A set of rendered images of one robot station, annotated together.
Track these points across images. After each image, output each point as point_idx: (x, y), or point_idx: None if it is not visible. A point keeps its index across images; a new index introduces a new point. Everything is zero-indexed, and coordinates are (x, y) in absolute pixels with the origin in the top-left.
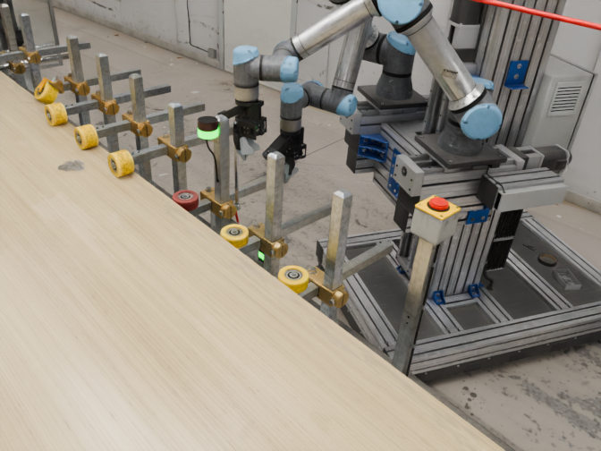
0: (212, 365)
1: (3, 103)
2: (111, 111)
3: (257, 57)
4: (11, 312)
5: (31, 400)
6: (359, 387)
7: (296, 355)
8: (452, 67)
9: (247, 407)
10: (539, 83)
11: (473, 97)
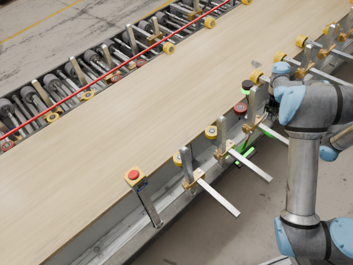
0: (128, 136)
1: (313, 22)
2: (318, 56)
3: (278, 74)
4: (156, 82)
5: (120, 99)
6: (113, 182)
7: (131, 161)
8: (289, 182)
9: (109, 148)
10: None
11: (283, 215)
